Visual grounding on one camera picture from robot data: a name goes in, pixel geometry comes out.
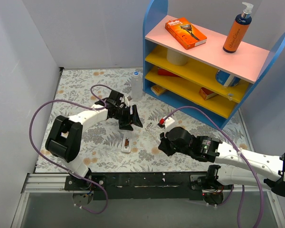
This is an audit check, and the orange pump lotion bottle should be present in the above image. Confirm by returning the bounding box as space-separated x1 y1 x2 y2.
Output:
223 2 254 53

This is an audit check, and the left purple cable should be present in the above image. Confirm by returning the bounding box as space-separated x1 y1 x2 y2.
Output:
29 85 109 214

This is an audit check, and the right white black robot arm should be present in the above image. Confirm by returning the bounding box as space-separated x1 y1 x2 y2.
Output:
158 127 285 197

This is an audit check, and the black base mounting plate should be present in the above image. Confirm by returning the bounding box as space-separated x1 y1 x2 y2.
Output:
64 171 235 202

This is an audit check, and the white orange small box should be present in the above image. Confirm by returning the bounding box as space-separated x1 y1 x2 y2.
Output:
151 85 167 96

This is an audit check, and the blue shelf with coloured boards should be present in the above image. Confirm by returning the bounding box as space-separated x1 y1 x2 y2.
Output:
142 0 285 128

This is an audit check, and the white remote control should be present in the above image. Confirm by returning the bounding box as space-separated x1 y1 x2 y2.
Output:
121 131 133 153

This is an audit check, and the white paper roll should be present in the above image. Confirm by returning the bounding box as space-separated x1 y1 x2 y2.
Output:
166 49 189 66

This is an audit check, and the aluminium frame rail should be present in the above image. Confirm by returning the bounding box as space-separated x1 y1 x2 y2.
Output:
11 173 285 228

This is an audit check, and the clear plastic water bottle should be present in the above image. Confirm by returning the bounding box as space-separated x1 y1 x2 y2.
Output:
131 71 143 101

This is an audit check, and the red flat box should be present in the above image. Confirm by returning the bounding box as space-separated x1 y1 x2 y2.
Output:
157 67 179 77

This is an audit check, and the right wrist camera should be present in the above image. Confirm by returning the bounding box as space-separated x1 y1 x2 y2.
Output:
158 117 176 131

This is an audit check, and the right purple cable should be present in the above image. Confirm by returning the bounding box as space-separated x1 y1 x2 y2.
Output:
162 106 265 228

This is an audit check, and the orange razor box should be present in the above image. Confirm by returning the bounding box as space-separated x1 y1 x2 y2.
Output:
165 17 207 50

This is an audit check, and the clear handle small screwdriver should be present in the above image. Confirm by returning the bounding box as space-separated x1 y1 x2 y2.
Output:
145 128 160 145

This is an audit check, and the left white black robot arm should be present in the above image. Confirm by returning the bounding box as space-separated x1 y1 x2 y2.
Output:
45 90 143 190

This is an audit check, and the purple cable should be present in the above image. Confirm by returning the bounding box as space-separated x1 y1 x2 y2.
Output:
162 106 265 228
29 85 109 214

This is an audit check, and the floral patterned table mat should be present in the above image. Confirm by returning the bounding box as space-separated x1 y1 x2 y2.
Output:
47 68 251 172

